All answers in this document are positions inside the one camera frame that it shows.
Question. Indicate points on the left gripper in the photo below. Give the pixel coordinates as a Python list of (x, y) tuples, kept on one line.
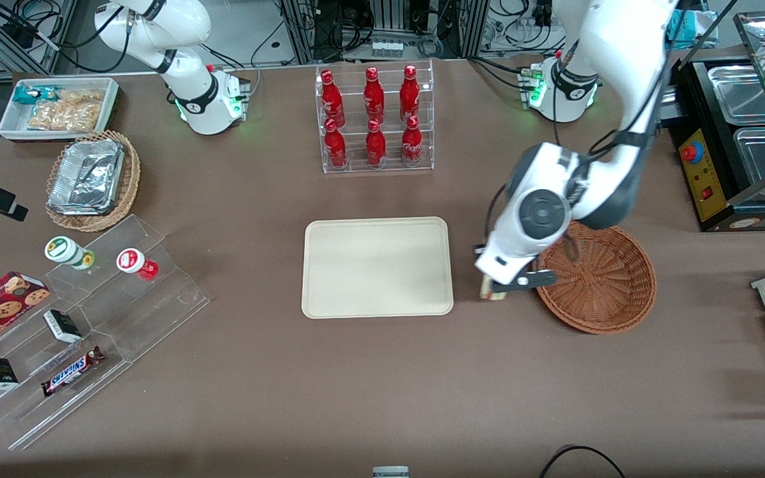
[(477, 246)]

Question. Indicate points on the sandwich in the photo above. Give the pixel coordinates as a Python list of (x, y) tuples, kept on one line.
[(485, 289)]

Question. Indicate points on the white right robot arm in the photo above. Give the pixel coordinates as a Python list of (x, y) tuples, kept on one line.
[(190, 86)]

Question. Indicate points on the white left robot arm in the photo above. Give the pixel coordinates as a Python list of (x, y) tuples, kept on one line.
[(621, 40)]

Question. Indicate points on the brown wicker basket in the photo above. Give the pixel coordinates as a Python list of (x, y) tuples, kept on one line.
[(601, 285)]

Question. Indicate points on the cream plastic tray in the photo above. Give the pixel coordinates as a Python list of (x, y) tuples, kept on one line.
[(376, 265)]

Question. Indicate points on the light wicker basket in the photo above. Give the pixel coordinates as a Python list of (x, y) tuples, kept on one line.
[(129, 172)]

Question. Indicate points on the aluminium foil tray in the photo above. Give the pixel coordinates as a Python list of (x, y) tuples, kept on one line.
[(70, 211), (87, 176)]

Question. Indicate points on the clear acrylic bottle rack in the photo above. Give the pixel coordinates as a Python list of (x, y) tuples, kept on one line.
[(392, 167)]

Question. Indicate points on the red cola bottle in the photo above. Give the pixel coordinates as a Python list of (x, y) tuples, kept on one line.
[(410, 93), (412, 143), (331, 93), (374, 93), (335, 147), (376, 146)]

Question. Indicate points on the black food warmer case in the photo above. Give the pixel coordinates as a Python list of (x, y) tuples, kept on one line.
[(688, 192)]

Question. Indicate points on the red emergency stop button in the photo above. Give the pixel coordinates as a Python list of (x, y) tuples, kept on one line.
[(692, 152)]

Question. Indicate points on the grey box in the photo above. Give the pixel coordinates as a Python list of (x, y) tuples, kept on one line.
[(390, 473)]

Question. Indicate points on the teal plastic package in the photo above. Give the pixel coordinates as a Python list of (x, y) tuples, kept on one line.
[(688, 26)]

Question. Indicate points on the clear acrylic stepped display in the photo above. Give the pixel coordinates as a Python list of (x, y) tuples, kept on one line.
[(157, 299)]

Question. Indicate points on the red lid small jar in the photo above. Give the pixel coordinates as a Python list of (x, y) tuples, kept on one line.
[(131, 260)]

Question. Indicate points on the Snickers chocolate bar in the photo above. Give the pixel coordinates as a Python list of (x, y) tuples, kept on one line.
[(72, 372)]

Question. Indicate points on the black box with white label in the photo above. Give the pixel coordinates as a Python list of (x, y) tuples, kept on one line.
[(62, 326)]

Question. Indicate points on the green lid sunflower jar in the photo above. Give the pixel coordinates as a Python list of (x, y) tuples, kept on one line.
[(60, 248)]

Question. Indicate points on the beige snack bag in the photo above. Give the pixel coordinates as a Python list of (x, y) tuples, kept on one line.
[(64, 118), (84, 96)]

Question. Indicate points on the teal snack packet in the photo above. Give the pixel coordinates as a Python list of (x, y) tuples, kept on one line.
[(27, 94)]

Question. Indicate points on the white plastic bin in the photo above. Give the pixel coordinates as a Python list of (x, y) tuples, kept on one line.
[(10, 126)]

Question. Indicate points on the aluminium frame rack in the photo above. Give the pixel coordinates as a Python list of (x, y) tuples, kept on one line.
[(299, 26)]

